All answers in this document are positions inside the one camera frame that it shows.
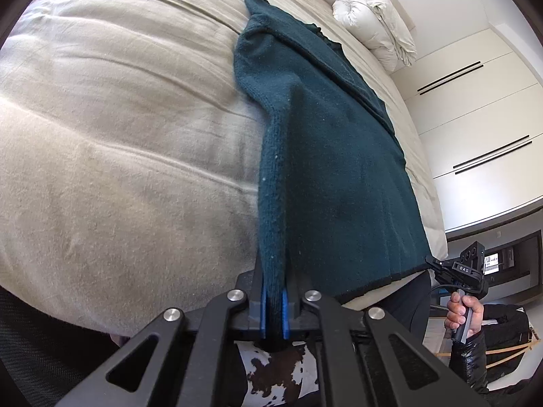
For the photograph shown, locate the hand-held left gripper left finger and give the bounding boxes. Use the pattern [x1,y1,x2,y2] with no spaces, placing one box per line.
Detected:
[55,258,272,407]

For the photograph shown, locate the cowhide rug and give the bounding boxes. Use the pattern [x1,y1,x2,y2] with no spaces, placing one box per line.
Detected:
[241,341,320,407]

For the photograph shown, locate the person's right forearm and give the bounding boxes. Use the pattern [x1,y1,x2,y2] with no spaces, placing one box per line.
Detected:
[449,328,490,396]

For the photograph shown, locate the white folded duvet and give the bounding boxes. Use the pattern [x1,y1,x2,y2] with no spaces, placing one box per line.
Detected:
[332,0,418,73]

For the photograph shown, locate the person's right hand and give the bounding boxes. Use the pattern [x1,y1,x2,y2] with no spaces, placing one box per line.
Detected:
[444,290,485,339]

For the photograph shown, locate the bed with beige sheet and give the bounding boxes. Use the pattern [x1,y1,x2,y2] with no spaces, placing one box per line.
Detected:
[0,0,449,341]

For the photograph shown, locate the white wardrobe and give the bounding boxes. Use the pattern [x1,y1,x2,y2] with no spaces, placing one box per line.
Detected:
[388,0,543,233]

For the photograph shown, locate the person's dark pants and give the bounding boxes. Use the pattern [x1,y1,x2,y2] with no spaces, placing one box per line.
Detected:
[341,270,433,342]

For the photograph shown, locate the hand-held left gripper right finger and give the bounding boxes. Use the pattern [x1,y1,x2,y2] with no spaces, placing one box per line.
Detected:
[281,263,488,407]

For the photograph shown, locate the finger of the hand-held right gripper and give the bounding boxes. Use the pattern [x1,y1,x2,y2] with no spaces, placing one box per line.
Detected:
[425,255,457,285]

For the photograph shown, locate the dark green sweater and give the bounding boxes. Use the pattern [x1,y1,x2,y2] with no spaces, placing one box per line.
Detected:
[232,0,433,352]

